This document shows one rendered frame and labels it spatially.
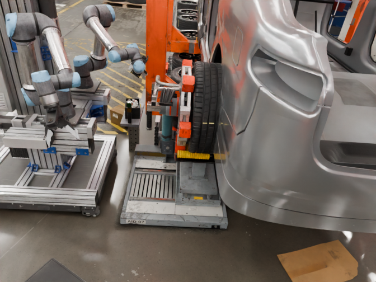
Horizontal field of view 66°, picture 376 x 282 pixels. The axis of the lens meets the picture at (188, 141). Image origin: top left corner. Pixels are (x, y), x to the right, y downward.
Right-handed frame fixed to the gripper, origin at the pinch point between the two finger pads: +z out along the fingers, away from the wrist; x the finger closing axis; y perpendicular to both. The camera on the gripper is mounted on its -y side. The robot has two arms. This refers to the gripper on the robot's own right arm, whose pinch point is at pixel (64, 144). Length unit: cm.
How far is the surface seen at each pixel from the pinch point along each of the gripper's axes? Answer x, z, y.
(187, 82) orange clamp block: -69, -11, 39
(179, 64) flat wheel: -84, -14, 279
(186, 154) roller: -58, 44, 66
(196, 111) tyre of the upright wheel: -69, 7, 36
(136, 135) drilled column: -15, 39, 146
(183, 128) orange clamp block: -59, 16, 35
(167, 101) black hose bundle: -54, -1, 46
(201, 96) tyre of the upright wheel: -75, 0, 38
